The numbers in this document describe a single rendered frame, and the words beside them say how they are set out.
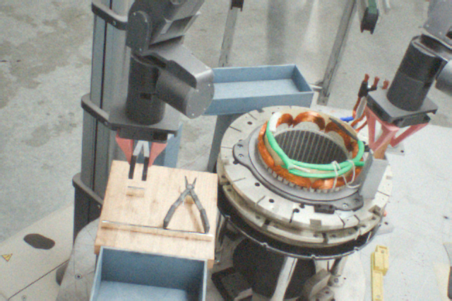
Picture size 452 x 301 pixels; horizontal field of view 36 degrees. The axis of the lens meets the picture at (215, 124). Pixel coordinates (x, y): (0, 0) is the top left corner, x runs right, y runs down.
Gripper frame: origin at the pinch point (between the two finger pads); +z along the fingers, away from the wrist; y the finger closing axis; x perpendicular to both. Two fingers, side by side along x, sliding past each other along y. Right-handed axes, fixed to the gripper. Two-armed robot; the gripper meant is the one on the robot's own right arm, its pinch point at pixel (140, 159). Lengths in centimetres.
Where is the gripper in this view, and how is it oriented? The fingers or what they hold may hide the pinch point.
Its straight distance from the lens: 109.1
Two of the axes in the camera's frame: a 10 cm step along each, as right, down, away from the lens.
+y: 9.9, 1.2, 0.7
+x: 0.2, -6.1, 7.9
